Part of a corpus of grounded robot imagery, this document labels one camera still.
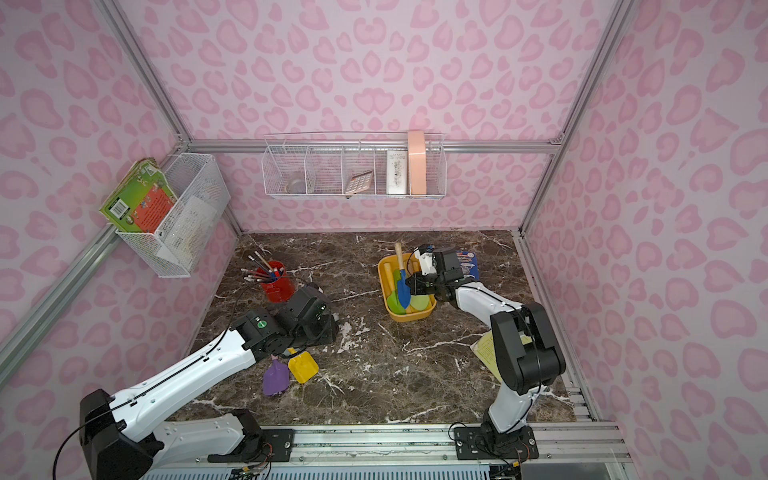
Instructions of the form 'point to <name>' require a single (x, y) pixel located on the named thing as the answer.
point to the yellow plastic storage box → (411, 316)
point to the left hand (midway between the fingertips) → (338, 326)
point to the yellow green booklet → (486, 350)
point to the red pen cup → (281, 288)
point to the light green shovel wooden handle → (419, 301)
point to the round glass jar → (295, 185)
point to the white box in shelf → (396, 172)
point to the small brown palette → (360, 183)
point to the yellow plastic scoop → (302, 366)
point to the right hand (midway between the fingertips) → (405, 279)
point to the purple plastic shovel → (275, 376)
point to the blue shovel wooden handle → (402, 278)
